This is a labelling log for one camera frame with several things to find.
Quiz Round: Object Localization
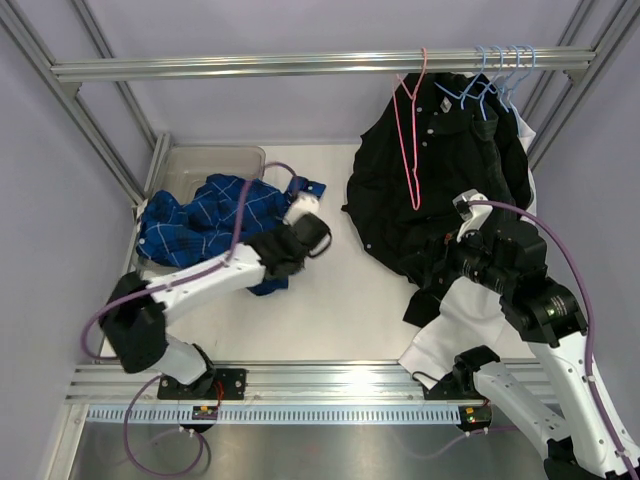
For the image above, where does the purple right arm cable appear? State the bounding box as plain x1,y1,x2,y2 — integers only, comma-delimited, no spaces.
467,199,640,480

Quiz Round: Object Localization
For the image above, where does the right aluminium frame post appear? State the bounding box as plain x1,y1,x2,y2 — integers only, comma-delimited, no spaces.
521,0,639,170

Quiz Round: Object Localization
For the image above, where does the blue plaid shirt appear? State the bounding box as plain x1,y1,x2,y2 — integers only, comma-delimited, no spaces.
137,174,332,296

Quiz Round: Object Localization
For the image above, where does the white shirt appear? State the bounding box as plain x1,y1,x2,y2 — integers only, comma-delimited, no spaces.
398,107,537,387

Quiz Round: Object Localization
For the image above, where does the pink wire hanger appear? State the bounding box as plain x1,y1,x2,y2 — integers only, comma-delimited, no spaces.
391,47,428,211

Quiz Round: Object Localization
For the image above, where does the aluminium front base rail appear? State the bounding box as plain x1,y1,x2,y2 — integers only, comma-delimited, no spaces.
64,362,609,404

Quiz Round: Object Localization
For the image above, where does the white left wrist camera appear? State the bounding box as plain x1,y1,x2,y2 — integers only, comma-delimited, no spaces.
283,192,320,225

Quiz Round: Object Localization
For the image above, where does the clear plastic bin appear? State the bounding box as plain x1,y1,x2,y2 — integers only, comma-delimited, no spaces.
135,146,266,279

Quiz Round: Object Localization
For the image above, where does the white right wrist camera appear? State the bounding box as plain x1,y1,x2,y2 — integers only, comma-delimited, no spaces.
453,189,492,243

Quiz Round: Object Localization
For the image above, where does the aluminium hanging rail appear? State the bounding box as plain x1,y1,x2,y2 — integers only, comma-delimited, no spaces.
49,45,599,84

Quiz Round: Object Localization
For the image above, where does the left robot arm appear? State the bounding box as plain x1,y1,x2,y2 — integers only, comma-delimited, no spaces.
99,213,332,399

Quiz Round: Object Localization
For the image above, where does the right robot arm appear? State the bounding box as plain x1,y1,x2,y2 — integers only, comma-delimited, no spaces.
432,221,639,479

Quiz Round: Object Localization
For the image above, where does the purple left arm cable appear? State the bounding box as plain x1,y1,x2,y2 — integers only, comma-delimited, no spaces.
82,162,309,474

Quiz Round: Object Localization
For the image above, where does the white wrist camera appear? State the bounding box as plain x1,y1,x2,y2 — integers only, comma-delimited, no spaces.
283,192,320,225
453,189,492,243

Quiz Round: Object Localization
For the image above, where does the white slotted cable duct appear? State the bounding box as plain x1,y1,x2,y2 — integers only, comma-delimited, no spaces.
87,404,462,425

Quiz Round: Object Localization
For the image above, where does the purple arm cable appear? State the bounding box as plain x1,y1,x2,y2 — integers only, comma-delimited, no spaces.
82,162,309,474
467,199,640,480

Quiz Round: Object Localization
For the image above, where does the black shirt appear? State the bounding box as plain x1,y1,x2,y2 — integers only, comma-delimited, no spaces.
342,73,503,327

